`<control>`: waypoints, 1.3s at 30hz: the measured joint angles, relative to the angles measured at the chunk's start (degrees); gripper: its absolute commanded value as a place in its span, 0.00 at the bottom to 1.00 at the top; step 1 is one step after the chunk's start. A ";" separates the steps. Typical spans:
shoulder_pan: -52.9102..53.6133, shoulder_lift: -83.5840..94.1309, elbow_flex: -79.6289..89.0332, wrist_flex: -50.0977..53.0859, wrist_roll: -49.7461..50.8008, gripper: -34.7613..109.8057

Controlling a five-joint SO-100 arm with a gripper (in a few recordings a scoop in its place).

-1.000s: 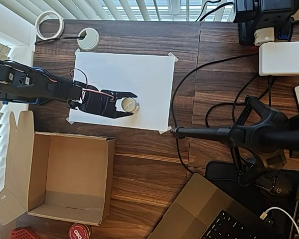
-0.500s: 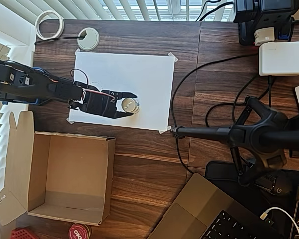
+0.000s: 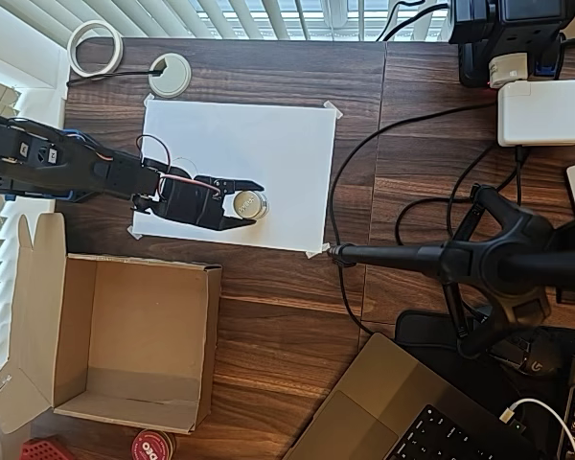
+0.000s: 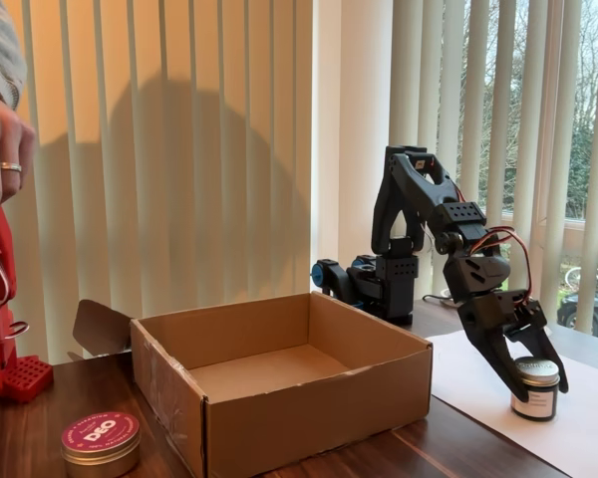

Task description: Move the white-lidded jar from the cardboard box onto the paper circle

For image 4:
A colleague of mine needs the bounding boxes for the dark jar with silver lid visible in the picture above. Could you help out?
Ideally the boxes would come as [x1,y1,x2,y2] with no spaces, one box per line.
[509,356,562,423]

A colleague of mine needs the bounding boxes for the red leader robot arm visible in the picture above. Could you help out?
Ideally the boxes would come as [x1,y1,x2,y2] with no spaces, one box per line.
[0,206,31,404]

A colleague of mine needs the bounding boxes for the open cardboard box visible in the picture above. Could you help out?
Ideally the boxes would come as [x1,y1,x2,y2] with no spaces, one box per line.
[72,291,434,478]

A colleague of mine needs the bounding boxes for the person's hand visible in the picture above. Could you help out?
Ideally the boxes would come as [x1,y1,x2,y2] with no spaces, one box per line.
[0,84,37,233]

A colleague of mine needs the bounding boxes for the black parked car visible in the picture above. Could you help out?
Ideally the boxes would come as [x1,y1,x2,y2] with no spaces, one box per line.
[556,291,598,343]

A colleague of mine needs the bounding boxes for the white paper sheet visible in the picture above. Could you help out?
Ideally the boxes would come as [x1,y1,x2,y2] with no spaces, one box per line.
[423,328,598,478]

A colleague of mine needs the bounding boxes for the parked bicycle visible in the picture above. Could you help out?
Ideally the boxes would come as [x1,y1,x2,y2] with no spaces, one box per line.
[560,262,598,293]

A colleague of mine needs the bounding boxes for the black clamp with blue knob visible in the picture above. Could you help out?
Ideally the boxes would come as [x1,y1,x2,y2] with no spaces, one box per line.
[311,258,360,308]

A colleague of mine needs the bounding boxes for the white vertical blinds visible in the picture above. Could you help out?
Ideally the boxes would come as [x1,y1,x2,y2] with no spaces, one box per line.
[0,0,314,364]
[387,0,598,345]

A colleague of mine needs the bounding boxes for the round tin with red lid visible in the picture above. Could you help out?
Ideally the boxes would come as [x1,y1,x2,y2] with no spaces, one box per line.
[60,410,143,478]

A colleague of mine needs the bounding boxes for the red perforated block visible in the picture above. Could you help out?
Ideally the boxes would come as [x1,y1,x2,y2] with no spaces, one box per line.
[2,354,55,404]

